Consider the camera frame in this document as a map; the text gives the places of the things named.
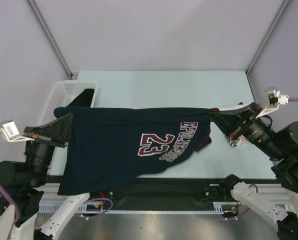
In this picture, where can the white plastic basket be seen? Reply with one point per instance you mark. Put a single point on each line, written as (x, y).
(63, 93)

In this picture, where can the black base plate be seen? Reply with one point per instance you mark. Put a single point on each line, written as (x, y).
(171, 194)

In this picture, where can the navy tank top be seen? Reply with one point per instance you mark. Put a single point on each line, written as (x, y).
(110, 147)

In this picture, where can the cable duct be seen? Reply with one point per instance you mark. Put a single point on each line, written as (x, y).
(87, 208)
(228, 207)

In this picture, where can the left cable duct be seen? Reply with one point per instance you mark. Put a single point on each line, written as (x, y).
(87, 208)

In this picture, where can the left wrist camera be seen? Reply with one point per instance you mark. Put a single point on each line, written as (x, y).
(10, 133)

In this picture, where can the left aluminium frame post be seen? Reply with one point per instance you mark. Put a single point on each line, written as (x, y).
(42, 23)

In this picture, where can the right aluminium frame post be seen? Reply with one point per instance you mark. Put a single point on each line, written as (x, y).
(282, 9)

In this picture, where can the aluminium frame post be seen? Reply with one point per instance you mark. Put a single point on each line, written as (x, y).
(282, 9)
(42, 23)

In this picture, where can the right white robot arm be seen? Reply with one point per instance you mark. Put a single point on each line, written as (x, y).
(282, 149)

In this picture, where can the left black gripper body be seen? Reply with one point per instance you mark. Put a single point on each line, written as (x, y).
(48, 141)

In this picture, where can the right cable duct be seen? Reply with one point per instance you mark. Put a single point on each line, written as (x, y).
(228, 207)

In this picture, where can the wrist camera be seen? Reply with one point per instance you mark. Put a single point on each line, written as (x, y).
(273, 100)
(10, 133)

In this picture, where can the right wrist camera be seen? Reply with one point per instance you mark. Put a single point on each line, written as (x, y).
(273, 100)

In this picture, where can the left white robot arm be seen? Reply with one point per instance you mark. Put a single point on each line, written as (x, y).
(19, 182)

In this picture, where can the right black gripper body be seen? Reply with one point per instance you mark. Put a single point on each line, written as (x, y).
(249, 127)

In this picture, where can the black garment in basket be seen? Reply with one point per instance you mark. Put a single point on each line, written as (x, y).
(84, 99)

